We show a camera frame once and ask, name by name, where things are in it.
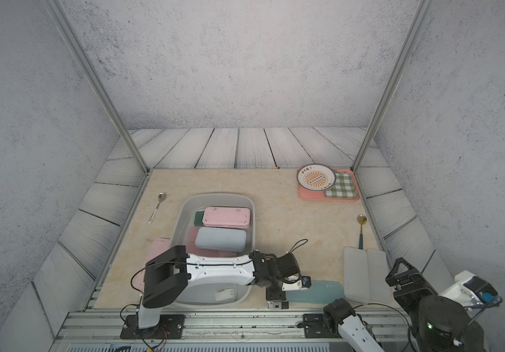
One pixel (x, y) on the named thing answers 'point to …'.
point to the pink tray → (304, 194)
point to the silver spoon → (161, 198)
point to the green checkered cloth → (343, 187)
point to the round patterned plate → (315, 177)
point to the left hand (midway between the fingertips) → (288, 295)
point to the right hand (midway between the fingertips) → (408, 270)
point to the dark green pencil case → (198, 218)
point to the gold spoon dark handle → (362, 219)
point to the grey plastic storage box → (186, 206)
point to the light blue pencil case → (221, 239)
